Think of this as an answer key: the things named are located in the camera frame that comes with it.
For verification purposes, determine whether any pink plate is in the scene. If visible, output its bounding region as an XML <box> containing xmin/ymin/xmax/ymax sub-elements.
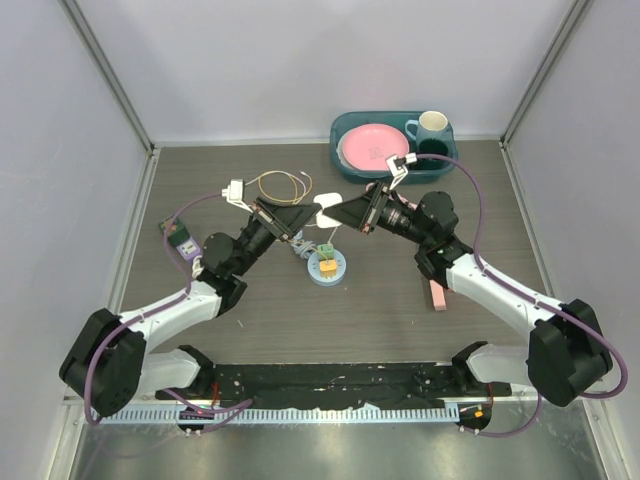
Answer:
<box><xmin>338</xmin><ymin>123</ymin><xmax>410</xmax><ymax>172</ymax></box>

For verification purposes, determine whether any pink power strip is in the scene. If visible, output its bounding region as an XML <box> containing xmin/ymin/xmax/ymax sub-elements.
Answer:
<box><xmin>429</xmin><ymin>280</ymin><xmax>447</xmax><ymax>311</ymax></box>

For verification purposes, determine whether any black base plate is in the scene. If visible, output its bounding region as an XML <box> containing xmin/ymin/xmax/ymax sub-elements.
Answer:
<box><xmin>176</xmin><ymin>362</ymin><xmax>512</xmax><ymax>410</ymax></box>

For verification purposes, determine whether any blue coiled cord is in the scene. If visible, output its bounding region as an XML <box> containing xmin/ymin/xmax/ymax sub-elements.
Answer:
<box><xmin>288</xmin><ymin>237</ymin><xmax>319</xmax><ymax>260</ymax></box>

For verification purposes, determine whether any light blue mug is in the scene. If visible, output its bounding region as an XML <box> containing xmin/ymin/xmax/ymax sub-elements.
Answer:
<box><xmin>404</xmin><ymin>110</ymin><xmax>450</xmax><ymax>145</ymax></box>

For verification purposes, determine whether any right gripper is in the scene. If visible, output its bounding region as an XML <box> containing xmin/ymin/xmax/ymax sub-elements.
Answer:
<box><xmin>325</xmin><ymin>180</ymin><xmax>432</xmax><ymax>246</ymax></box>

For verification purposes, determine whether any dark green mug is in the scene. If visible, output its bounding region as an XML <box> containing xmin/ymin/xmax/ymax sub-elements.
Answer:
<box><xmin>416</xmin><ymin>139</ymin><xmax>449</xmax><ymax>171</ymax></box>

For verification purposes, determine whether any dark green cube socket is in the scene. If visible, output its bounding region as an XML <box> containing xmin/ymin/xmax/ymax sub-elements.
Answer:
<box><xmin>158</xmin><ymin>216</ymin><xmax>191</xmax><ymax>248</ymax></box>

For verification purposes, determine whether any slotted cable duct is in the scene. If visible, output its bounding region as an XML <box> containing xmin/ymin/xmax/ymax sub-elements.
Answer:
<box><xmin>102</xmin><ymin>403</ymin><xmax>459</xmax><ymax>425</ymax></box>

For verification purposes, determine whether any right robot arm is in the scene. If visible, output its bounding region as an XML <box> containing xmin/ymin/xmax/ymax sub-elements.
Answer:
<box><xmin>323</xmin><ymin>182</ymin><xmax>613</xmax><ymax>407</ymax></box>

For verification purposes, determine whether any white square charger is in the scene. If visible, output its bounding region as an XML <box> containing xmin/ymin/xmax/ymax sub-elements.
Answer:
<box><xmin>313</xmin><ymin>192</ymin><xmax>343</xmax><ymax>229</ymax></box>

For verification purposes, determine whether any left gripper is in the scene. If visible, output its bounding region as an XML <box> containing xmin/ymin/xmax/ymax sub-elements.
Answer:
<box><xmin>232</xmin><ymin>197</ymin><xmax>320</xmax><ymax>277</ymax></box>

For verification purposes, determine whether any white charger cable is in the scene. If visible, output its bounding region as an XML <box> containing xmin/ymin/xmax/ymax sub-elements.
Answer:
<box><xmin>244</xmin><ymin>179</ymin><xmax>344</xmax><ymax>251</ymax></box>

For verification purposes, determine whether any green charger plug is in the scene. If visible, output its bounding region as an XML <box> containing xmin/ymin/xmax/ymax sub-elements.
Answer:
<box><xmin>317</xmin><ymin>243</ymin><xmax>335</xmax><ymax>261</ymax></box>

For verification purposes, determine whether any round blue power strip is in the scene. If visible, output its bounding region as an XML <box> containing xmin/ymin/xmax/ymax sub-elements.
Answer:
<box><xmin>307</xmin><ymin>250</ymin><xmax>347</xmax><ymax>287</ymax></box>

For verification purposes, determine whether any teal plastic bin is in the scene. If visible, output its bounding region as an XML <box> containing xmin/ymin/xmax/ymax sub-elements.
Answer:
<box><xmin>329</xmin><ymin>110</ymin><xmax>458</xmax><ymax>184</ymax></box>

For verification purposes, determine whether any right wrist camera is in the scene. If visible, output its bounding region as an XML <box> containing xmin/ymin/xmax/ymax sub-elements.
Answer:
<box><xmin>385</xmin><ymin>153</ymin><xmax>417</xmax><ymax>190</ymax></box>

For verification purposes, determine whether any purple power strip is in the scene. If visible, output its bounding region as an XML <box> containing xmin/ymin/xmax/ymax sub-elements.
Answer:
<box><xmin>176</xmin><ymin>237</ymin><xmax>201</xmax><ymax>262</ymax></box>

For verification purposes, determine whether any yellow charger plug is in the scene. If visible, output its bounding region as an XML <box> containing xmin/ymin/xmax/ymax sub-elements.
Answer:
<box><xmin>319</xmin><ymin>259</ymin><xmax>338</xmax><ymax>280</ymax></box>

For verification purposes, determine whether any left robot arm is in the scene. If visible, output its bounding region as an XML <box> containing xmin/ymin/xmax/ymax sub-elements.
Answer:
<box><xmin>59</xmin><ymin>198</ymin><xmax>321</xmax><ymax>425</ymax></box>

